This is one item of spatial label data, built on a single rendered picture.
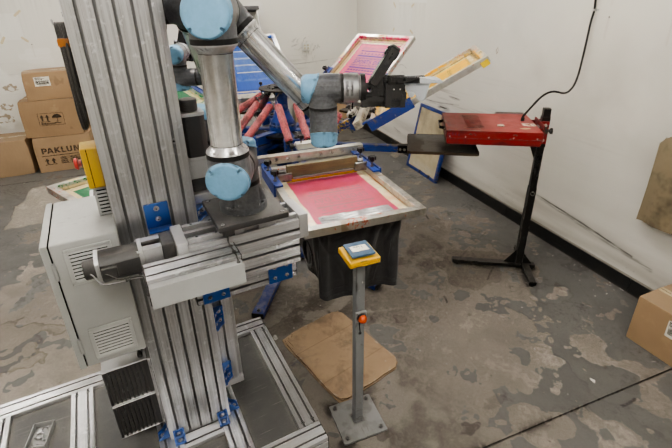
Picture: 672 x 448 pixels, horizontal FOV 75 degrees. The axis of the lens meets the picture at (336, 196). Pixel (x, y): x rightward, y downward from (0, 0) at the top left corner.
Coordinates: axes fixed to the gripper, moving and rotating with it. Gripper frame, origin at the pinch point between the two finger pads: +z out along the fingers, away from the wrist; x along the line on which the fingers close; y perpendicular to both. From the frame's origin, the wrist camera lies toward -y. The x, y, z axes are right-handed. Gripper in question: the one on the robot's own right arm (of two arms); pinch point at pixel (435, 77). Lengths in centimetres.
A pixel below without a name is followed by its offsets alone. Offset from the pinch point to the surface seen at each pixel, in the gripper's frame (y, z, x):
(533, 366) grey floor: 158, 84, -81
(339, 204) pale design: 61, -22, -83
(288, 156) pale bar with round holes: 47, -49, -132
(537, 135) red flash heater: 40, 101, -140
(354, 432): 162, -18, -46
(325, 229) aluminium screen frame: 63, -30, -54
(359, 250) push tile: 66, -17, -39
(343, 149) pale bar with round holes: 46, -17, -143
